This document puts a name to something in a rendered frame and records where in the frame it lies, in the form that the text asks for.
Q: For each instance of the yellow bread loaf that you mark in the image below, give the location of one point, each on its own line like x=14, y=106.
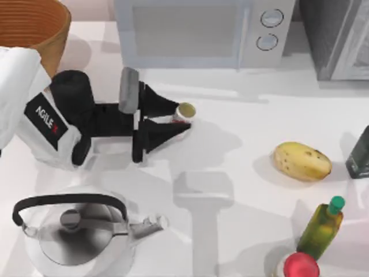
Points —
x=302, y=161

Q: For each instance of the jar with red lid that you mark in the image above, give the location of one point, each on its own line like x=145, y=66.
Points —
x=301, y=265

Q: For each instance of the green bottle with green cap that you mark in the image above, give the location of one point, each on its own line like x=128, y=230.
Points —
x=320, y=231

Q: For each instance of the pale microwave oven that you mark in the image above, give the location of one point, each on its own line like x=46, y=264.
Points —
x=268, y=57

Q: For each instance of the brown woven basket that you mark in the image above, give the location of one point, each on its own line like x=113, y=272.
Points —
x=43, y=26

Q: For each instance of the dark green box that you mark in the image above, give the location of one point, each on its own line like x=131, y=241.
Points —
x=360, y=158

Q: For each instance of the pale grey rounded box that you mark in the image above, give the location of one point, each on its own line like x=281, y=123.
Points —
x=129, y=89

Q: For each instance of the grey cabinet with dark inside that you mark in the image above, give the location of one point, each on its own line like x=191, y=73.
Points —
x=340, y=37

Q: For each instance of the round microwave knob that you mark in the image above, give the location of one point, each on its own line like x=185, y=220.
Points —
x=272, y=16
x=267, y=42

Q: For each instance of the microwave oven door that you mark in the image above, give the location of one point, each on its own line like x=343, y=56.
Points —
x=184, y=29

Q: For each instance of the small red and white can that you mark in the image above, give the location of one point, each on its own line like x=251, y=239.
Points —
x=186, y=111

